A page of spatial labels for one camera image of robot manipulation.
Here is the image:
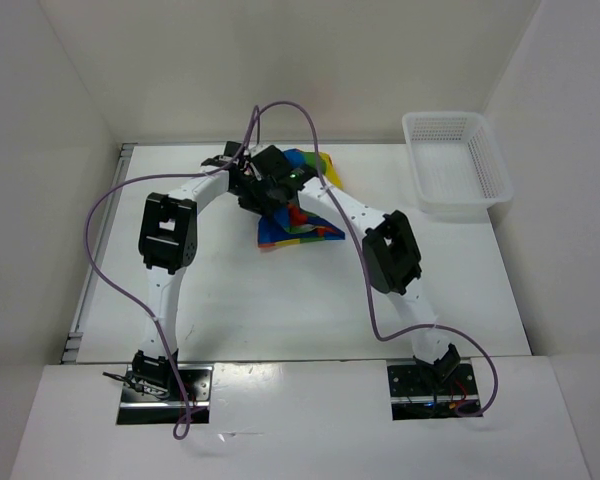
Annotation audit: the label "white plastic basket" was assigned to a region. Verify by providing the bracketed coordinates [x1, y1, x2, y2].
[402, 111, 514, 215]

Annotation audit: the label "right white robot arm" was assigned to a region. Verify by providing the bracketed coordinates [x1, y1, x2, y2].
[239, 145, 460, 393]

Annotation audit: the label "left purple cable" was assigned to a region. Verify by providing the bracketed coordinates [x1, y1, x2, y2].
[85, 104, 262, 442]

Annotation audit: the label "rainbow striped shorts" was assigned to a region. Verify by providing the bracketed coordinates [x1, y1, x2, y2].
[257, 148, 345, 249]

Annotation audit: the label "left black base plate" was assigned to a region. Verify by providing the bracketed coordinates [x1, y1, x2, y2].
[116, 364, 213, 426]

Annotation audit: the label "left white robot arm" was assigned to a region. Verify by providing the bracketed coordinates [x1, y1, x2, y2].
[132, 142, 248, 400]

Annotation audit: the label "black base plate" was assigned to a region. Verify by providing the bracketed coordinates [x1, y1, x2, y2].
[116, 364, 213, 426]
[386, 361, 481, 421]

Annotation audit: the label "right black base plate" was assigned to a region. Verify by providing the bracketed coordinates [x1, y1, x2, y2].
[386, 361, 481, 421]

